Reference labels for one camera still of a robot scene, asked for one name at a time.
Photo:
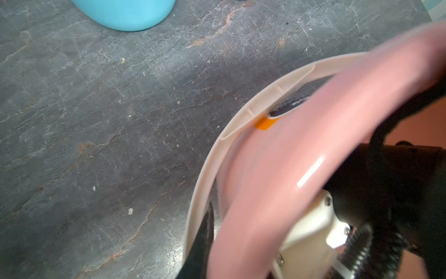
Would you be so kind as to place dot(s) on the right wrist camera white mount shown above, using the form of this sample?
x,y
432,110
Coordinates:
x,y
311,246

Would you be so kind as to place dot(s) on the left blue bucket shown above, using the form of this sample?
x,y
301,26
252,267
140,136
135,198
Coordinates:
x,y
126,15

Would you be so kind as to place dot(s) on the pink plastic bucket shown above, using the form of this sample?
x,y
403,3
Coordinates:
x,y
281,148

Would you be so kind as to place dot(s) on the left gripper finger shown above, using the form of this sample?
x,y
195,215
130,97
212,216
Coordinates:
x,y
195,266

